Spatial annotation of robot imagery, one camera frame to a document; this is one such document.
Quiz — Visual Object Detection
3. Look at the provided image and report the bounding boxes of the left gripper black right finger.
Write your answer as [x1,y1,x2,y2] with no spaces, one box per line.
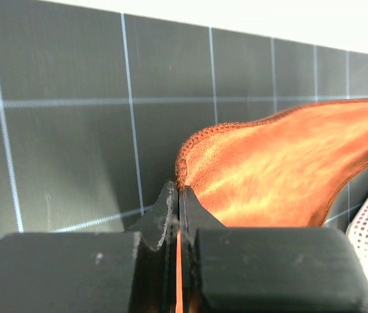
[178,186,368,312]

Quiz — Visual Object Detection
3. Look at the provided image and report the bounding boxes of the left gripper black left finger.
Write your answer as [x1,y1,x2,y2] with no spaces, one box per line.
[0,181,177,312]

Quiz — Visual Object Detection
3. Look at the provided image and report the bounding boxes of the black grid mat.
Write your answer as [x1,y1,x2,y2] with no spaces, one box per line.
[0,1,368,237]

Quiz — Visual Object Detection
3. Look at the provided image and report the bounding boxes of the dark brown towel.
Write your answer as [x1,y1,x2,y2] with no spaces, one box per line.
[176,98,368,312]

